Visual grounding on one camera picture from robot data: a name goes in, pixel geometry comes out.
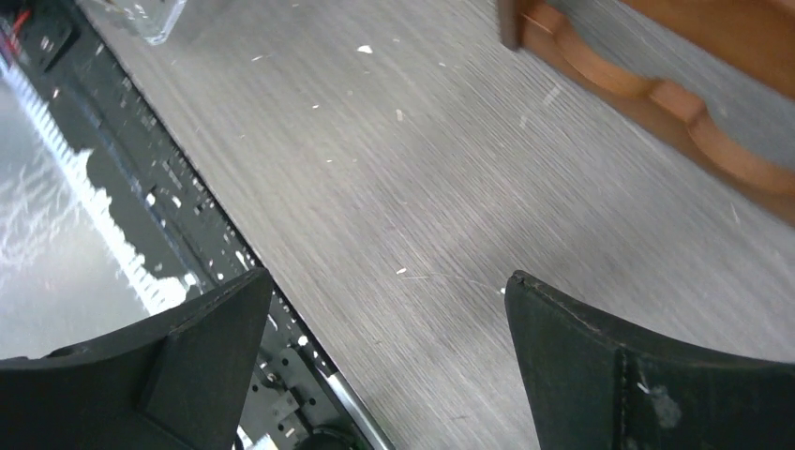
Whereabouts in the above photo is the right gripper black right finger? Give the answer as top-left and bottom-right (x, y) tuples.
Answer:
(504, 271), (794, 449)

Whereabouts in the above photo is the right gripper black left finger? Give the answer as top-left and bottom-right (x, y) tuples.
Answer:
(1, 268), (274, 449)

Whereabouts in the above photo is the clear square liquor bottle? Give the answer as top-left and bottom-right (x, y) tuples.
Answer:
(89, 0), (187, 46)

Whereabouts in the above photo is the brown wooden wine rack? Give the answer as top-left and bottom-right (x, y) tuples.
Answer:
(496, 1), (794, 225)

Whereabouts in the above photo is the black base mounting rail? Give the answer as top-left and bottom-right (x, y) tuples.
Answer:
(1, 1), (391, 449)

